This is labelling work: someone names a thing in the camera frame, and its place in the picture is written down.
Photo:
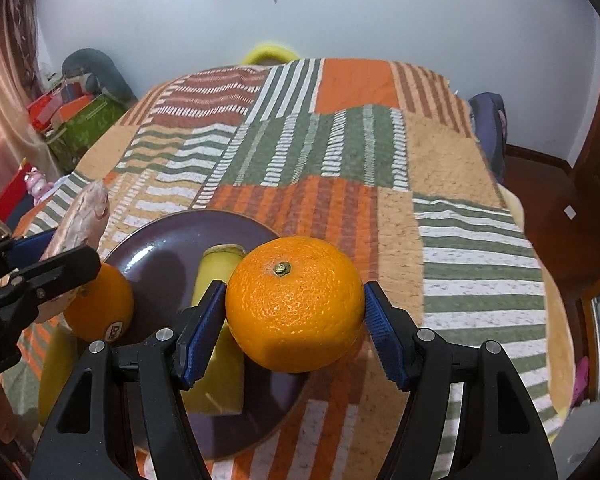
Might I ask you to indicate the pink sweet potato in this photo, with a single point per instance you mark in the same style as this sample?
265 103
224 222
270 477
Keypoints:
82 220

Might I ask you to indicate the large orange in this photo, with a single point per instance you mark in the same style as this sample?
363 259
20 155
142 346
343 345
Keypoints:
295 306

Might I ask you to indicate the yellow chair back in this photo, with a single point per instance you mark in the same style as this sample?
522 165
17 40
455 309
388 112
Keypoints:
270 52

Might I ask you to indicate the orange with sticker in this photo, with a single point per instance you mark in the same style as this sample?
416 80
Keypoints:
100 305

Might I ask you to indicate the dark purple plate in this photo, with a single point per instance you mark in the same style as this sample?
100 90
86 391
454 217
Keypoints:
150 255

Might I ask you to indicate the pink toy figure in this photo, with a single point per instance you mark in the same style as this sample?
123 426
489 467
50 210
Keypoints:
37 185

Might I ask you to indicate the red box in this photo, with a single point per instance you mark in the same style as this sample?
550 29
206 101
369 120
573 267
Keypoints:
15 197

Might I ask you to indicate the purple chair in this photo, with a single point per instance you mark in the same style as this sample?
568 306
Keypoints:
490 130

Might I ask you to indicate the striped patchwork blanket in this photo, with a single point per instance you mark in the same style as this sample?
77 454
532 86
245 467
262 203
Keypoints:
360 160

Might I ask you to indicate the wooden door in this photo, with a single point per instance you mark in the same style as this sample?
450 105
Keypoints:
597 175

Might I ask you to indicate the grey cushion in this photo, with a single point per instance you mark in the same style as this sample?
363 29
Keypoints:
95 72

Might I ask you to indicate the yellow banana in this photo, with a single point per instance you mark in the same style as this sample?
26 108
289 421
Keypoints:
57 375

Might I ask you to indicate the pink curtain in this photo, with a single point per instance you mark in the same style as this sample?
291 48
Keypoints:
5 110

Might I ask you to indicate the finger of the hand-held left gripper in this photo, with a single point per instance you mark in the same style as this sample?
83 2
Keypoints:
27 247
62 270

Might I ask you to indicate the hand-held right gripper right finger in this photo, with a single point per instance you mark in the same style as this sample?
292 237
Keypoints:
384 340

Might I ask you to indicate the green patterned box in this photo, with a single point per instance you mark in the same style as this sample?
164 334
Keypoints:
82 127

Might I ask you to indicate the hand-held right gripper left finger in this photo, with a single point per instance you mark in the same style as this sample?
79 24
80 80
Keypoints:
200 336

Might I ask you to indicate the green-yellow banana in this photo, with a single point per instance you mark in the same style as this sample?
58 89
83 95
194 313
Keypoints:
225 360

